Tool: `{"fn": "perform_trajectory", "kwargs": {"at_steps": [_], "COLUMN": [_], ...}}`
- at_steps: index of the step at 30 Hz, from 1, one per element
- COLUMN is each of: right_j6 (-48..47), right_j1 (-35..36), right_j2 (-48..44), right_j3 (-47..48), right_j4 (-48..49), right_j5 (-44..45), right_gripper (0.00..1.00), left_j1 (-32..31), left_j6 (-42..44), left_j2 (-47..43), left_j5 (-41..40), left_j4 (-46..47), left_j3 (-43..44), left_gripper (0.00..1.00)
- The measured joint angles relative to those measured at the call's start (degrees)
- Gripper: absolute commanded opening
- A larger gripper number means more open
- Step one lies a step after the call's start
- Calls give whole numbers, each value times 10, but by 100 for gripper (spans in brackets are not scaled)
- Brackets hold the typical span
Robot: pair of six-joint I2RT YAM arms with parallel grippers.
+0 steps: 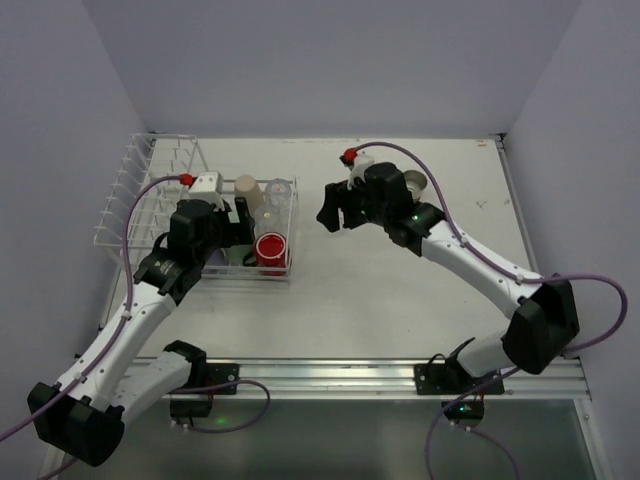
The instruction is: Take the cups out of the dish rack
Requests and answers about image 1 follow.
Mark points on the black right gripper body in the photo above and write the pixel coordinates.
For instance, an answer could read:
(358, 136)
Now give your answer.
(347, 208)

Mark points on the red mug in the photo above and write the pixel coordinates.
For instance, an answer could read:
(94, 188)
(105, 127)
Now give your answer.
(268, 254)

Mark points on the aluminium mounting rail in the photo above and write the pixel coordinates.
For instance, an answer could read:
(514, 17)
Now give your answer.
(393, 379)

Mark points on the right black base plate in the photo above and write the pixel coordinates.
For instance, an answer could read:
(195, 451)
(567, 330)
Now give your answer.
(438, 379)

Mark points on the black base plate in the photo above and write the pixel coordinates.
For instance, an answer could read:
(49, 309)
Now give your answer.
(438, 379)
(209, 374)

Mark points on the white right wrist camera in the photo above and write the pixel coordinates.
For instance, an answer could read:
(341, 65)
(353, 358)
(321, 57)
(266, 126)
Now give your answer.
(357, 167)

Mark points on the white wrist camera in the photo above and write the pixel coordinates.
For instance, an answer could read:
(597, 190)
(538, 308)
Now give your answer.
(357, 167)
(208, 187)

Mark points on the tall light green cup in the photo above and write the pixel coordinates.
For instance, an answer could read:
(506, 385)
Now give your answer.
(233, 219)

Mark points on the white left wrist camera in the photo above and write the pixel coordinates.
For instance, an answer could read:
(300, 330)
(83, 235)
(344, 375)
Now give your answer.
(208, 187)

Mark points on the clear glass front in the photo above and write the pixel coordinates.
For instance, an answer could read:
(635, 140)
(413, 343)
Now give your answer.
(267, 220)

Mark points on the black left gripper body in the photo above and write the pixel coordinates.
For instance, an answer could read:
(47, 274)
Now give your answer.
(235, 226)

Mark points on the clear glass back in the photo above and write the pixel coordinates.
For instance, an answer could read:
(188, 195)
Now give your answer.
(278, 193)

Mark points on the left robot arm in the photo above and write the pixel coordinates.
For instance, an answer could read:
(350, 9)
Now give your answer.
(85, 412)

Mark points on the white wire dish rack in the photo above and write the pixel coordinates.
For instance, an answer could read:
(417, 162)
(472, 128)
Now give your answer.
(137, 213)

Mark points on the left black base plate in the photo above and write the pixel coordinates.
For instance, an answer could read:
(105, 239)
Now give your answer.
(209, 374)

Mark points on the clear glass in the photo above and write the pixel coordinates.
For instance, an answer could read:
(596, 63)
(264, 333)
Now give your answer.
(267, 220)
(278, 193)

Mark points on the tall beige cup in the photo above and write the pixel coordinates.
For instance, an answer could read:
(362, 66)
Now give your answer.
(247, 187)

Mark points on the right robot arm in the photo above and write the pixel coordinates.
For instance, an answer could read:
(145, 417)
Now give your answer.
(542, 316)

